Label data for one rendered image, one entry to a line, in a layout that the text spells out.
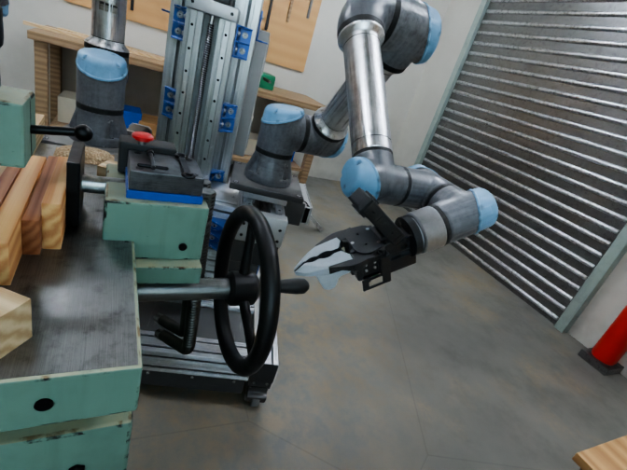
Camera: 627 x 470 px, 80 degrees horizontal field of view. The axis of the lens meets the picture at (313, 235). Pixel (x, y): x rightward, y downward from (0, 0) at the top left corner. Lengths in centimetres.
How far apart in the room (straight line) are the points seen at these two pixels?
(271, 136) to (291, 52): 289
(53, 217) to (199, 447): 104
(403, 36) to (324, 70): 325
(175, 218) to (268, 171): 61
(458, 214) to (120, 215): 51
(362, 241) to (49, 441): 46
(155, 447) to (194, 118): 103
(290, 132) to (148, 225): 66
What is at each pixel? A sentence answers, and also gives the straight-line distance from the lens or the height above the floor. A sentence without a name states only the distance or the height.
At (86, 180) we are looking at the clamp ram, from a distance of 61.
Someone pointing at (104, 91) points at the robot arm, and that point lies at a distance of 118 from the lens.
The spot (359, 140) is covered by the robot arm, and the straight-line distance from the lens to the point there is 70.
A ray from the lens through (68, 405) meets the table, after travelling 42.
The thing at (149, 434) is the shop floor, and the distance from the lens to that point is 146.
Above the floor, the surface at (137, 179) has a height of 99.
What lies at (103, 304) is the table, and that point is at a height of 90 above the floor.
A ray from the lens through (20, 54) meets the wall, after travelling 390.
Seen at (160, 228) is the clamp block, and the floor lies 92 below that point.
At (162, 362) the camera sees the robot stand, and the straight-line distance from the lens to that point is 139.
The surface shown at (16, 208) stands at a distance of 54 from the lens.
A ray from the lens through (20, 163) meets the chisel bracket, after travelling 51.
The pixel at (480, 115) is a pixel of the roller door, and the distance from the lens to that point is 394.
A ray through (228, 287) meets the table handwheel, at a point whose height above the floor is 82.
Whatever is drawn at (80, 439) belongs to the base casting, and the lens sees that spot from 50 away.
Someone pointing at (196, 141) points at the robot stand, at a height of 86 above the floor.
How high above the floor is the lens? 119
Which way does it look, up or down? 24 degrees down
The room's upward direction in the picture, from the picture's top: 18 degrees clockwise
